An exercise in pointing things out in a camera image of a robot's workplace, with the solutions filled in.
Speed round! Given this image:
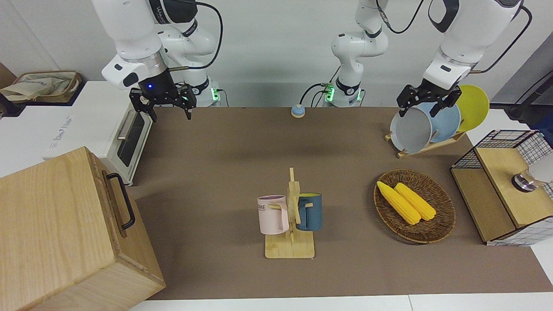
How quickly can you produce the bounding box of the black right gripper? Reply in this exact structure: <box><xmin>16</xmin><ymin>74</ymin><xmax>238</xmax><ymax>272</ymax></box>
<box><xmin>129</xmin><ymin>68</ymin><xmax>197</xmax><ymax>123</ymax></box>

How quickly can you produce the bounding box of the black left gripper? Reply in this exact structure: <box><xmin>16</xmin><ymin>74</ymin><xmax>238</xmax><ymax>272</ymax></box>
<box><xmin>398</xmin><ymin>79</ymin><xmax>461</xmax><ymax>118</ymax></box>

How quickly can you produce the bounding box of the black metal drawer handle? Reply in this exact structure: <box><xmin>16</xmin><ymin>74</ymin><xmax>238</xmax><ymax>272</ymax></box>
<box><xmin>106</xmin><ymin>172</ymin><xmax>136</xmax><ymax>230</ymax></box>

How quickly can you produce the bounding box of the wooden drawer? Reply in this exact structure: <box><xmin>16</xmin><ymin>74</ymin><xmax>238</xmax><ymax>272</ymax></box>
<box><xmin>100</xmin><ymin>166</ymin><xmax>163</xmax><ymax>288</ymax></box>

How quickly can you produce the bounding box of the grey plate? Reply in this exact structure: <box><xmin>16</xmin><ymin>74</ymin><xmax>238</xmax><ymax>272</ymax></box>
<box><xmin>390</xmin><ymin>106</ymin><xmax>434</xmax><ymax>155</ymax></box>

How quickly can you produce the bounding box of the light blue plate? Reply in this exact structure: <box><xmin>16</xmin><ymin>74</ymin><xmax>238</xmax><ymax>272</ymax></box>
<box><xmin>417</xmin><ymin>102</ymin><xmax>462</xmax><ymax>143</ymax></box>

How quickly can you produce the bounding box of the wooden plate rack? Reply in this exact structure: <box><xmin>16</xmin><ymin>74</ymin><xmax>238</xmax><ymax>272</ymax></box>
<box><xmin>384</xmin><ymin>130</ymin><xmax>467</xmax><ymax>159</ymax></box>

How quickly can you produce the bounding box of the yellow plate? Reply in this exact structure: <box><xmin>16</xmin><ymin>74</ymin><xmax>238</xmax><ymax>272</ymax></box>
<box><xmin>455</xmin><ymin>85</ymin><xmax>490</xmax><ymax>133</ymax></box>

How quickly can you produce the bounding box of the white toaster oven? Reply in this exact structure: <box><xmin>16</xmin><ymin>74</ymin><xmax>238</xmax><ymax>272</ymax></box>
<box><xmin>42</xmin><ymin>81</ymin><xmax>155</xmax><ymax>187</ymax></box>

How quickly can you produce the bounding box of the brown table mat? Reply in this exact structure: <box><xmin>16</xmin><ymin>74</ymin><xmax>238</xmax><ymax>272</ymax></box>
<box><xmin>124</xmin><ymin>106</ymin><xmax>553</xmax><ymax>301</ymax></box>

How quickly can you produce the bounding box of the yellow corn cob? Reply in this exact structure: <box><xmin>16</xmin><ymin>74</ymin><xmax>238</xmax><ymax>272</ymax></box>
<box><xmin>376</xmin><ymin>181</ymin><xmax>422</xmax><ymax>225</ymax></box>
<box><xmin>394</xmin><ymin>182</ymin><xmax>437</xmax><ymax>222</ymax></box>

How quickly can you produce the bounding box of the black floor equipment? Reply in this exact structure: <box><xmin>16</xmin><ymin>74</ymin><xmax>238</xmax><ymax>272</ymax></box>
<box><xmin>503</xmin><ymin>71</ymin><xmax>553</xmax><ymax>127</ymax></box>

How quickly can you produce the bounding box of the brown wicker basket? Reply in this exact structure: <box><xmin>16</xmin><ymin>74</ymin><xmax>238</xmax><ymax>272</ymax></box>
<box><xmin>373</xmin><ymin>168</ymin><xmax>457</xmax><ymax>244</ymax></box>

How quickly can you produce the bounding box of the beige tote bag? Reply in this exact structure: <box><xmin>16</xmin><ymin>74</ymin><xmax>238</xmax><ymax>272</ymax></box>
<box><xmin>0</xmin><ymin>70</ymin><xmax>83</xmax><ymax>105</ymax></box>

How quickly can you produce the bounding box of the pink ceramic mug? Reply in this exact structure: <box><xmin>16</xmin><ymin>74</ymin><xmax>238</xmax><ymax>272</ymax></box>
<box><xmin>257</xmin><ymin>195</ymin><xmax>289</xmax><ymax>235</ymax></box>

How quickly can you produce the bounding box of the dark blue mug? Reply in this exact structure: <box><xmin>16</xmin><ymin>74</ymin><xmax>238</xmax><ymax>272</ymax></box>
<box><xmin>295</xmin><ymin>193</ymin><xmax>323</xmax><ymax>232</ymax></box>

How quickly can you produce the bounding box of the light wooden cabinet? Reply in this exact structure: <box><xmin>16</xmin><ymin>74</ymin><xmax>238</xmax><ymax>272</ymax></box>
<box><xmin>0</xmin><ymin>146</ymin><xmax>166</xmax><ymax>311</ymax></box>

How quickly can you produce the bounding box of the wooden mug rack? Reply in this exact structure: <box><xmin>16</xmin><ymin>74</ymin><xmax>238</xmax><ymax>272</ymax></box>
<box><xmin>264</xmin><ymin>168</ymin><xmax>316</xmax><ymax>259</ymax></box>

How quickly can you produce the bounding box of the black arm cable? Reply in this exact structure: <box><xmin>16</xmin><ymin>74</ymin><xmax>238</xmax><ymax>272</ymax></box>
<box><xmin>470</xmin><ymin>4</ymin><xmax>534</xmax><ymax>74</ymax></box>
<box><xmin>375</xmin><ymin>0</ymin><xmax>427</xmax><ymax>35</ymax></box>
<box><xmin>168</xmin><ymin>0</ymin><xmax>224</xmax><ymax>72</ymax></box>

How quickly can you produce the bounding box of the wire grid wooden organizer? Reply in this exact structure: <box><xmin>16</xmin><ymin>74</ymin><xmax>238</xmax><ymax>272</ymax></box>
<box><xmin>450</xmin><ymin>129</ymin><xmax>553</xmax><ymax>247</ymax></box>

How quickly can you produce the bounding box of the black base power cable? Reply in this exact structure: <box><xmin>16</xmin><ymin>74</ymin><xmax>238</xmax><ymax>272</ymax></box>
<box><xmin>300</xmin><ymin>81</ymin><xmax>336</xmax><ymax>107</ymax></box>

